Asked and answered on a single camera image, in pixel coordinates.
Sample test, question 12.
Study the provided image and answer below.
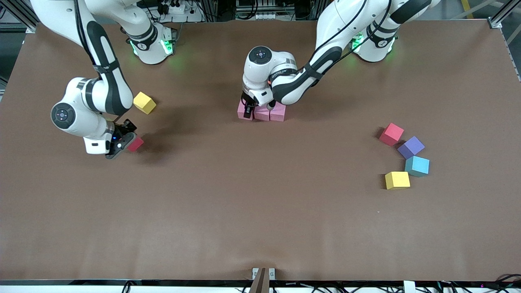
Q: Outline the yellow foam cube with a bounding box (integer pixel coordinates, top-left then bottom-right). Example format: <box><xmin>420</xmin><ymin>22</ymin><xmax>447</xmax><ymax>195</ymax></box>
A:
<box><xmin>385</xmin><ymin>171</ymin><xmax>411</xmax><ymax>190</ymax></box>
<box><xmin>131</xmin><ymin>91</ymin><xmax>157</xmax><ymax>115</ymax></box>

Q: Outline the equipment rack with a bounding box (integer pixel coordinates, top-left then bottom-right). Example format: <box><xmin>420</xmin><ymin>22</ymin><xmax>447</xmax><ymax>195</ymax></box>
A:
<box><xmin>234</xmin><ymin>0</ymin><xmax>285</xmax><ymax>21</ymax></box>

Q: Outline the purple foam cube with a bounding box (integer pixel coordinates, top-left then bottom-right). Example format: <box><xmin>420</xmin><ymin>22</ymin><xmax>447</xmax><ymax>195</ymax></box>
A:
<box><xmin>397</xmin><ymin>136</ymin><xmax>426</xmax><ymax>160</ymax></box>

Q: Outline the turquoise foam cube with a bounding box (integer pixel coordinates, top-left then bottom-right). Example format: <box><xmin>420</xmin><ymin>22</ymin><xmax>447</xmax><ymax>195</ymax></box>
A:
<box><xmin>405</xmin><ymin>155</ymin><xmax>430</xmax><ymax>178</ymax></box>

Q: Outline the brown pole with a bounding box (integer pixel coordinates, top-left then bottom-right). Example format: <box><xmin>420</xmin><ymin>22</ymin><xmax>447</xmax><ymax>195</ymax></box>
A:
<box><xmin>249</xmin><ymin>267</ymin><xmax>271</xmax><ymax>293</ymax></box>

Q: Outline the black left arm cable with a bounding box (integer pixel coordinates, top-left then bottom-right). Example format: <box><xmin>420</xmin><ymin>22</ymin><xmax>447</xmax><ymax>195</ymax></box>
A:
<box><xmin>301</xmin><ymin>0</ymin><xmax>393</xmax><ymax>78</ymax></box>

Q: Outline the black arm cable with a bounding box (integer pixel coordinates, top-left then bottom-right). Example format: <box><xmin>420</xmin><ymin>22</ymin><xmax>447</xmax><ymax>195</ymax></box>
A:
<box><xmin>73</xmin><ymin>0</ymin><xmax>123</xmax><ymax>122</ymax></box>
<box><xmin>301</xmin><ymin>0</ymin><xmax>393</xmax><ymax>78</ymax></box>

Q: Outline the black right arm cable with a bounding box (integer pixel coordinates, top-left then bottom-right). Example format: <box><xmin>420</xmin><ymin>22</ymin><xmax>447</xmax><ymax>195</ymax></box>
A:
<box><xmin>73</xmin><ymin>0</ymin><xmax>123</xmax><ymax>122</ymax></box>

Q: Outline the silver metal bracket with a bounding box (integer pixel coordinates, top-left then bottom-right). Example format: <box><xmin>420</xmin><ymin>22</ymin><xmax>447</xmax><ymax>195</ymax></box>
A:
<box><xmin>252</xmin><ymin>267</ymin><xmax>276</xmax><ymax>281</ymax></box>

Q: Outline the black cable bundle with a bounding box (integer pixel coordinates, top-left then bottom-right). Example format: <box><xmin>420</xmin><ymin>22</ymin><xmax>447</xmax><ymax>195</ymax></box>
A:
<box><xmin>484</xmin><ymin>273</ymin><xmax>521</xmax><ymax>291</ymax></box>

